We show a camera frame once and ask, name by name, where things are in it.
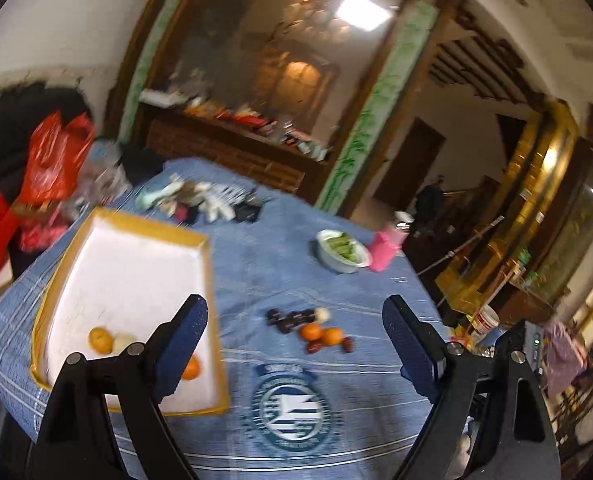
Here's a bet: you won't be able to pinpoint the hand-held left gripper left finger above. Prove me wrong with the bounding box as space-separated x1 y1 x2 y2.
26 294 210 480

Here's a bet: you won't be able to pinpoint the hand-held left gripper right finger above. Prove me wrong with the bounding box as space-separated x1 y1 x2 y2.
383 295 562 480

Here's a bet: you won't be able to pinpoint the yellow-edged white tray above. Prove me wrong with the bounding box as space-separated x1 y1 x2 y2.
29 207 231 417

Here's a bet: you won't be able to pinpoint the large white fruit chunk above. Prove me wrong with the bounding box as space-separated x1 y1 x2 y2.
112 332 138 355

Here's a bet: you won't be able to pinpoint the orange with dark spot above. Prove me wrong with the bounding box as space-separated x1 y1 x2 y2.
88 327 114 353

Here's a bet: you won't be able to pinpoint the pink sleeved bottle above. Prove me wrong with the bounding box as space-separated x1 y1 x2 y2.
367 224 407 273

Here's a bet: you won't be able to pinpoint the white bowl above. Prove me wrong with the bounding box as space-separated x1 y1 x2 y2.
317 229 373 275

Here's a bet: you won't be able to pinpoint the green leafy vegetables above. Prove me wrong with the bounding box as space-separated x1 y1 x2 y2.
327 232 365 263

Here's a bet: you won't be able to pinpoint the dark standing figure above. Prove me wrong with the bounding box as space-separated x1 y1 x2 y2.
415 182 445 221

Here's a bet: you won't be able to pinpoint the teal cloth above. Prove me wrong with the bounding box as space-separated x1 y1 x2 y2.
136 182 182 211

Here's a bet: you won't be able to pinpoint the pink garment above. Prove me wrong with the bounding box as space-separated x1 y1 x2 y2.
544 320 585 398

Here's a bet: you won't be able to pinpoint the brown wooden door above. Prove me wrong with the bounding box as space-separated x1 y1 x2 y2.
364 117 447 216

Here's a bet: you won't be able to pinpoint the clear plastic bag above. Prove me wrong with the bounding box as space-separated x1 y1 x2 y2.
76 140 132 206

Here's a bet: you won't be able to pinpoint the brown tiled counter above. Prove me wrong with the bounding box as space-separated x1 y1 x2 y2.
141 102 327 196

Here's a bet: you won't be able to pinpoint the red plastic bag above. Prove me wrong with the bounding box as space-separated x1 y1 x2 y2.
21 111 96 206

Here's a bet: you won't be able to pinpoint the wooden framed glass partition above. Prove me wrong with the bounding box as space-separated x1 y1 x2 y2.
109 0 442 213

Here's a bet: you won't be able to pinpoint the long mop handle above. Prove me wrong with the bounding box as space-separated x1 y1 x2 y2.
417 215 505 276

